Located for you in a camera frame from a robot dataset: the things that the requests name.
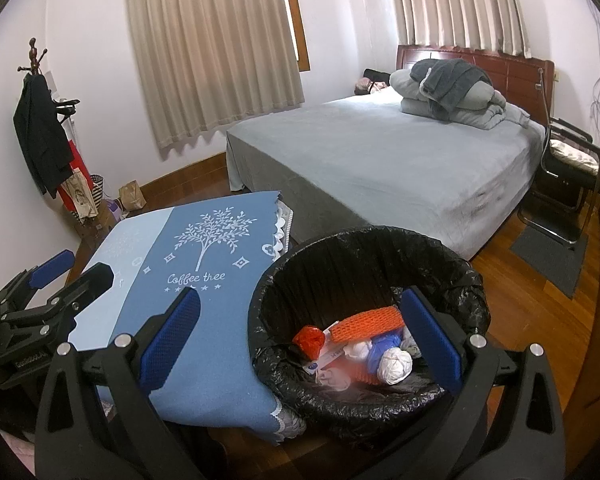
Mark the blue tree print tablecloth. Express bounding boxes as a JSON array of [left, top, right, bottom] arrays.
[[67, 190, 306, 446]]

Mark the wooden window frame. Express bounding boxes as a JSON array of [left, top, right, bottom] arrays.
[[277, 0, 312, 73]]

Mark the folded grey duvet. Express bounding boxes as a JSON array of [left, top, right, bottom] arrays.
[[389, 67, 531, 132]]

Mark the dark grey garment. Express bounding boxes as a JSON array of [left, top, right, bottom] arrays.
[[411, 58, 493, 121]]

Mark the brown paper bag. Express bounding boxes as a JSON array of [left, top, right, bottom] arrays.
[[118, 182, 147, 211]]

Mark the bed with grey sheet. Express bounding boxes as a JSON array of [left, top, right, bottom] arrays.
[[225, 85, 548, 261]]

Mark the cardboard box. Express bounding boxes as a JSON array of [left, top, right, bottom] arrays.
[[77, 205, 118, 241]]

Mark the pink cloth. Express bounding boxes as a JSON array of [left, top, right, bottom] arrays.
[[2, 432, 36, 468]]

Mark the blue plastic bag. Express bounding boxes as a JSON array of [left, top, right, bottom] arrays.
[[367, 330, 403, 366]]

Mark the narrow beige curtain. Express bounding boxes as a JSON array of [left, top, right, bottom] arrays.
[[387, 0, 536, 58]]

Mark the trash bin with black liner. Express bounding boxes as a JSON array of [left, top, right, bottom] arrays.
[[247, 225, 491, 441]]

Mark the orange foam net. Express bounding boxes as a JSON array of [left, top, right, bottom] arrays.
[[327, 305, 403, 346], [347, 360, 383, 388]]

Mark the grey floor mat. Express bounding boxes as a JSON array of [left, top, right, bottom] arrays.
[[510, 225, 588, 300]]

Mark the cream tote bag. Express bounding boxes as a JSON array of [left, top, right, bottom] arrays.
[[60, 167, 93, 223]]

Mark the patterned chair cushion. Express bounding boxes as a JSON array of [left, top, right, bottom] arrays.
[[550, 139, 600, 170]]

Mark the black clothes hanger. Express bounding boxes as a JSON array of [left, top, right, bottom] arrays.
[[55, 97, 81, 121]]

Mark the pink bundle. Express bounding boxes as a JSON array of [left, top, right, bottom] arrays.
[[355, 77, 388, 96]]

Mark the wooden coat rack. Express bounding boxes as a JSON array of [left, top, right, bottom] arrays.
[[19, 37, 81, 126]]

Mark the white paper packet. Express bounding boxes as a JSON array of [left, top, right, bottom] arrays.
[[302, 322, 346, 373]]

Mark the black folding chair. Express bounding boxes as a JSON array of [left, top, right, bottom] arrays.
[[517, 117, 600, 246]]

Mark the red plastic bag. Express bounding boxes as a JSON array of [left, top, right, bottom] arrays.
[[292, 325, 327, 360]]

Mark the striped bag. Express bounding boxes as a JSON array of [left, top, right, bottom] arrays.
[[87, 174, 105, 216]]

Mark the red garment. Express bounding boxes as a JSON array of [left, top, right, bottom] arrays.
[[57, 140, 88, 211]]

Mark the black coat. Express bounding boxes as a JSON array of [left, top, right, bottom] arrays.
[[12, 72, 74, 196]]

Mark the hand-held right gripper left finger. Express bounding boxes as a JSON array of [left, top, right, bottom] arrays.
[[35, 287, 202, 480]]

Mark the black bag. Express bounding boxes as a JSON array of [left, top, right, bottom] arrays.
[[362, 67, 396, 86]]

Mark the grey plastic bag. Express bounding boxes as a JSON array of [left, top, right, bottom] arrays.
[[400, 327, 422, 359]]

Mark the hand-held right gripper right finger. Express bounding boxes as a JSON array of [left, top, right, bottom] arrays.
[[400, 287, 566, 480]]

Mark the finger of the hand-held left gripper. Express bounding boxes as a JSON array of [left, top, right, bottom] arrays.
[[0, 261, 115, 338], [0, 251, 76, 313]]

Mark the wide beige curtain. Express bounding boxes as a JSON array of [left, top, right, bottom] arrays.
[[125, 0, 305, 150]]

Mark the wooden headboard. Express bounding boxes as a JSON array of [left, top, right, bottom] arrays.
[[396, 44, 556, 126]]

